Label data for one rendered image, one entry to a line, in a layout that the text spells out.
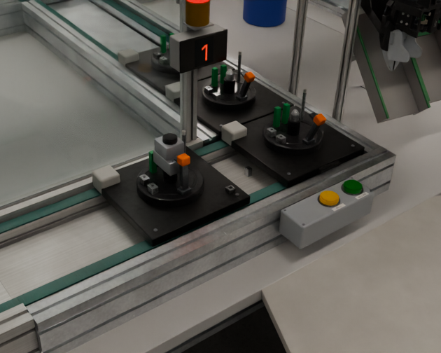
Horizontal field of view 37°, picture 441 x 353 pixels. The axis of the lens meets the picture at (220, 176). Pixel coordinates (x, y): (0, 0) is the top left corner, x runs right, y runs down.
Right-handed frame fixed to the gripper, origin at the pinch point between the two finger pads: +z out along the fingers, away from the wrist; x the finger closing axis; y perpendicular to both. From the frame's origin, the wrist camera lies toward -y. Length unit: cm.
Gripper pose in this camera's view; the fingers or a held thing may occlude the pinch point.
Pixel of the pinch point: (390, 62)
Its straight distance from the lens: 136.5
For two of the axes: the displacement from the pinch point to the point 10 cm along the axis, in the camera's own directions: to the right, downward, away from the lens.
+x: 8.0, -3.3, 5.0
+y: 6.0, 4.8, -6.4
